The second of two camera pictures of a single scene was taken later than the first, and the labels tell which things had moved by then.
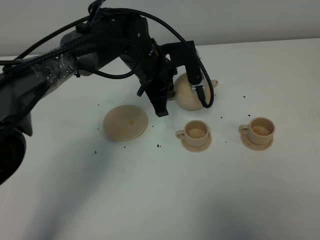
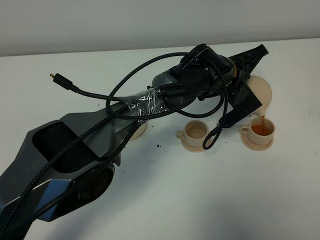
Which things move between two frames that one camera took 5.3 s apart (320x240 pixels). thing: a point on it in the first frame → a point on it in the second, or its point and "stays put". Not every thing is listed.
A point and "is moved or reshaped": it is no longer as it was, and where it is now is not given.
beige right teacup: [260, 130] stays put
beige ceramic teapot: [185, 97] is moved or reshaped
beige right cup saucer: [255, 146] stays put
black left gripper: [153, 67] → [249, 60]
